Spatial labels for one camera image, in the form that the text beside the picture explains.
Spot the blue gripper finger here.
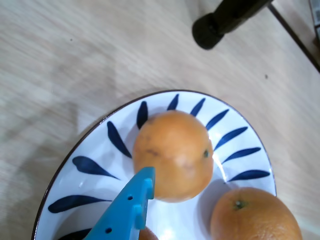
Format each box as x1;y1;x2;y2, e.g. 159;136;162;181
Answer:
84;166;157;240

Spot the orange with pale blemish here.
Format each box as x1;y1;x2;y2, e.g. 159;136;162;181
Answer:
138;226;161;240

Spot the orange with green stem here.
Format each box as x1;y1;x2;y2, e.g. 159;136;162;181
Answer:
131;111;215;203

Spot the large pebbled orange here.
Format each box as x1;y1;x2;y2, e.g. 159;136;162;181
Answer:
209;187;303;240

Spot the white plate with blue strokes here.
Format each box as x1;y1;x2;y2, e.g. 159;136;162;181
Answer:
31;89;277;240

